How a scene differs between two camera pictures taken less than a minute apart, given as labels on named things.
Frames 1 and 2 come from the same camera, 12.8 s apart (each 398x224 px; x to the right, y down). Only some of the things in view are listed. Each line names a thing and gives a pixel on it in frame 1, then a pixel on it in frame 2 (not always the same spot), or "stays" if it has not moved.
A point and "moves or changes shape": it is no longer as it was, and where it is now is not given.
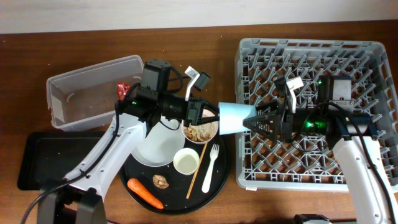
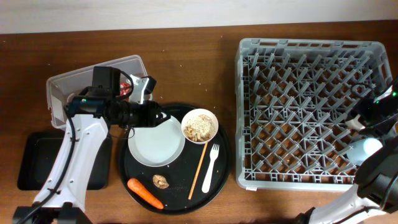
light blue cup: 231,116 moves or changes shape
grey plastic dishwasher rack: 262,163 stays
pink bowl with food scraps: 203,132 stays
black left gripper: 194,111 to 150,119
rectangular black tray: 54,155 stays
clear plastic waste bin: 88,96 stays
